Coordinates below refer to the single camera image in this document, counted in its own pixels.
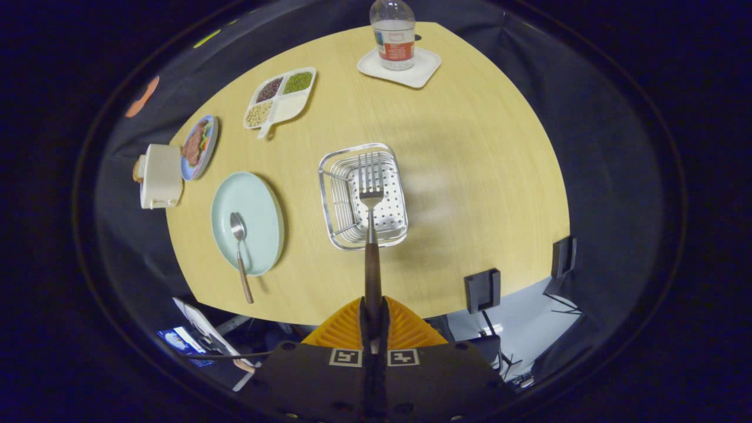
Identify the lit blue screen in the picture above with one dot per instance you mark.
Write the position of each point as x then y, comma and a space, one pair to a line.
179, 341

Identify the light green plate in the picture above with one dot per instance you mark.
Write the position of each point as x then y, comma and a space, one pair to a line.
261, 211

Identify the blue plate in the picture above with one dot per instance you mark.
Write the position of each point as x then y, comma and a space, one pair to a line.
211, 144

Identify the white square coaster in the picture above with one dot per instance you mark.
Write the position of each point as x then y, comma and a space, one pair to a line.
426, 67

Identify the clear plastic water bottle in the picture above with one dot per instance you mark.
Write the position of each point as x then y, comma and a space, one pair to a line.
393, 41

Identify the toasted bread slice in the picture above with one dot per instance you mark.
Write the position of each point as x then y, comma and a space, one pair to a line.
138, 170

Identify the white paper sheets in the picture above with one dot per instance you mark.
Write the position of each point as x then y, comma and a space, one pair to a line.
202, 326

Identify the meat and vegetables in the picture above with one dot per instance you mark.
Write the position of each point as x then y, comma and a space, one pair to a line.
192, 148

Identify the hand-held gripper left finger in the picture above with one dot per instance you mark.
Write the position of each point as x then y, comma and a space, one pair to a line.
311, 382

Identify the pale soybeans heap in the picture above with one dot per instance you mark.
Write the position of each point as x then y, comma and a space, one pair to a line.
259, 114

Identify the white toaster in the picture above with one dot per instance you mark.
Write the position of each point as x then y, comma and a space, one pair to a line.
161, 176

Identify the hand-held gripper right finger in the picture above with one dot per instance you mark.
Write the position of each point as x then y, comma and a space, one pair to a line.
435, 382

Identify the black table clamp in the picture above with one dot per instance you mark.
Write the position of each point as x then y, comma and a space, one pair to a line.
482, 291
563, 257

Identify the green beans heap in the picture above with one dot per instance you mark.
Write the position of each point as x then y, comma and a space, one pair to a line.
298, 81

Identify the white divided tray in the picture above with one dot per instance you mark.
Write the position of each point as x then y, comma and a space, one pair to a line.
291, 107

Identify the dark red beans heap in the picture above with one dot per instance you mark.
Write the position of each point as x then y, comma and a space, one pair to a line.
269, 90

